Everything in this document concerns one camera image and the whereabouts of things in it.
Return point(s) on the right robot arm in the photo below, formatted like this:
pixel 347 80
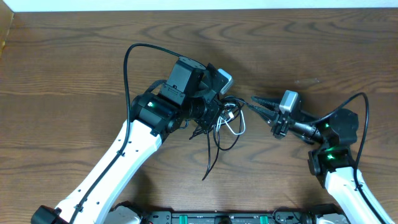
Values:
pixel 332 163

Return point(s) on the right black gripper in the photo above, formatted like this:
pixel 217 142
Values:
pixel 280 125

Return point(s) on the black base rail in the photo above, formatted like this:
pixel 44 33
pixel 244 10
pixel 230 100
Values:
pixel 217 217

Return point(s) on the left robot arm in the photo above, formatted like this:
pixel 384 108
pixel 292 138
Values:
pixel 190 93

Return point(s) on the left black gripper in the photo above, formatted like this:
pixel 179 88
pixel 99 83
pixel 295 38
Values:
pixel 216 108

